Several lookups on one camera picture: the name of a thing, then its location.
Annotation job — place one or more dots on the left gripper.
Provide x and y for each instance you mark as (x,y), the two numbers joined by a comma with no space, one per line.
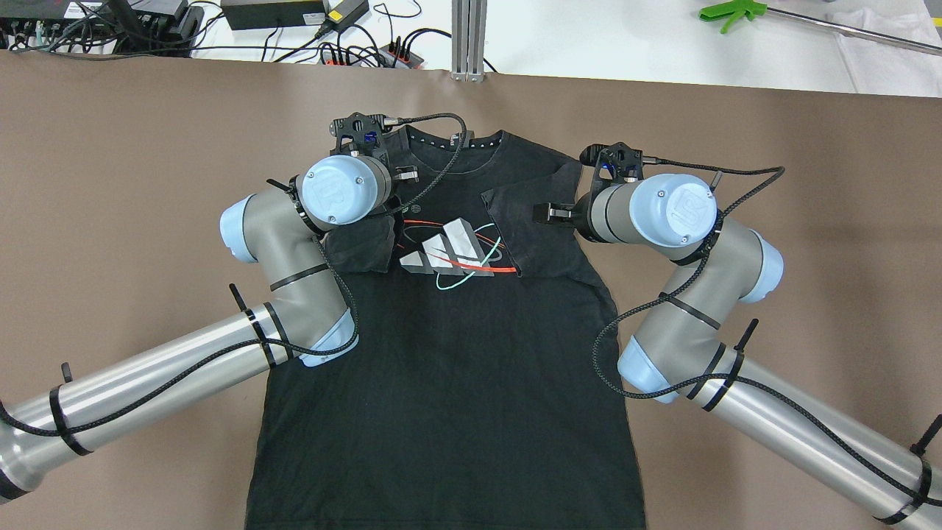
(404,175)

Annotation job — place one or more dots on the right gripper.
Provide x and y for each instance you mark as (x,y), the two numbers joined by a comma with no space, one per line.
(576,213)

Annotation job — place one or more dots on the black printed t-shirt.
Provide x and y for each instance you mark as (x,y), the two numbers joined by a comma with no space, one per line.
(470,401)

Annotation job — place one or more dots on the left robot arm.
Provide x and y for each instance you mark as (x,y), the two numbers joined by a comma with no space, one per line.
(311,315)

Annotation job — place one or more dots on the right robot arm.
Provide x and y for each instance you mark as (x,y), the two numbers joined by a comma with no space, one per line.
(677,352)

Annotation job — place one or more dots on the red black power strip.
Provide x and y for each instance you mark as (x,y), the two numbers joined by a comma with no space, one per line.
(370,57)

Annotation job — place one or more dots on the black power adapter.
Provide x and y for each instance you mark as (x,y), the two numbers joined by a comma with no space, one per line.
(245,15)

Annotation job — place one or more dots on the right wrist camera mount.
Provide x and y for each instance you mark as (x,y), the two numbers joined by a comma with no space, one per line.
(614,163)

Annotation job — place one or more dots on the aluminium frame post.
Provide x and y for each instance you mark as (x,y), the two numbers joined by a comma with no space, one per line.
(467,41)

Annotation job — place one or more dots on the green handled grabber tool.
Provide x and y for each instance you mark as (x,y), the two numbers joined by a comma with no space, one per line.
(732,11)

